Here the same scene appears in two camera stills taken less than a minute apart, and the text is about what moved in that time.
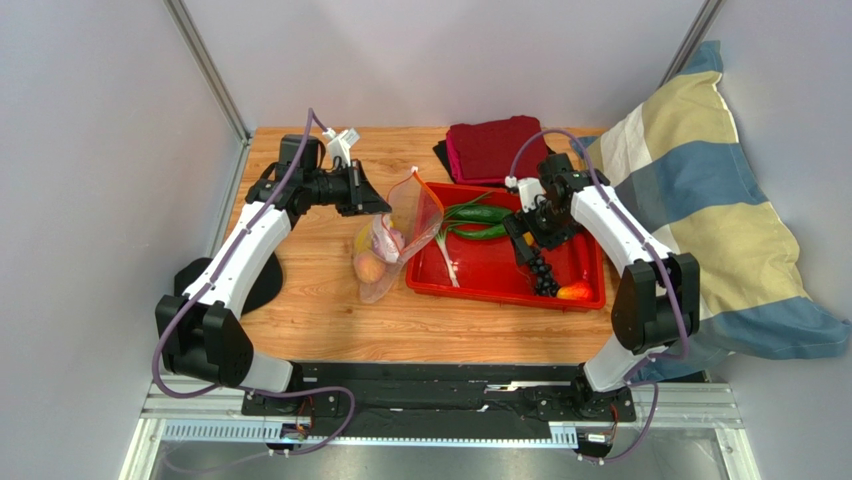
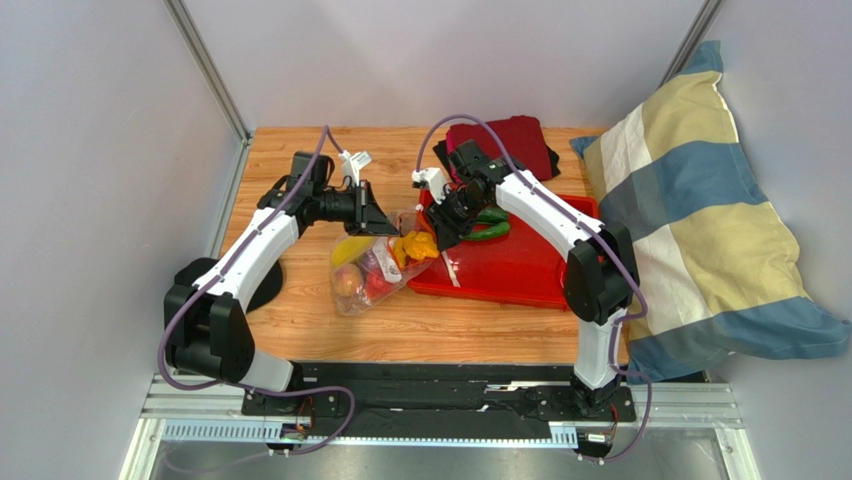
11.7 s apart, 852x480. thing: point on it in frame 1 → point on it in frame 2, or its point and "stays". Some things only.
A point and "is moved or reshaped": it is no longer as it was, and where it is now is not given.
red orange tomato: [575, 291] is moved or reshaped
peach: [369, 267] → [347, 280]
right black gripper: [527, 240] → [443, 219]
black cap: [262, 290] stays
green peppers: [480, 214] stays
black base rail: [439, 401] stays
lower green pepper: [497, 231] stays
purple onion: [388, 244] → [368, 262]
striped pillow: [676, 159] stays
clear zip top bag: [413, 212] is moved or reshaped
